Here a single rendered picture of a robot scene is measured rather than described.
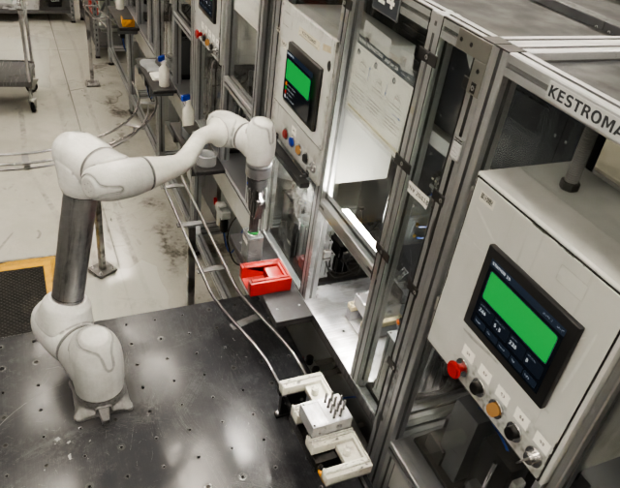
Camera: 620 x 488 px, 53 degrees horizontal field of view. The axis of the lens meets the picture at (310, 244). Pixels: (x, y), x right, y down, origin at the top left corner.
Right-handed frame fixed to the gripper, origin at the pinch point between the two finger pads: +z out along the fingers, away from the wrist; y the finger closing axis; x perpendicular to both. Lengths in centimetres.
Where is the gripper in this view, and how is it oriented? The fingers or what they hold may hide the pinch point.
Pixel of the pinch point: (254, 223)
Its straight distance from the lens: 232.8
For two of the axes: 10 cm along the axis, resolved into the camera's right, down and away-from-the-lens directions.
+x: -9.1, 1.3, -3.9
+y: -3.9, -5.7, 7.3
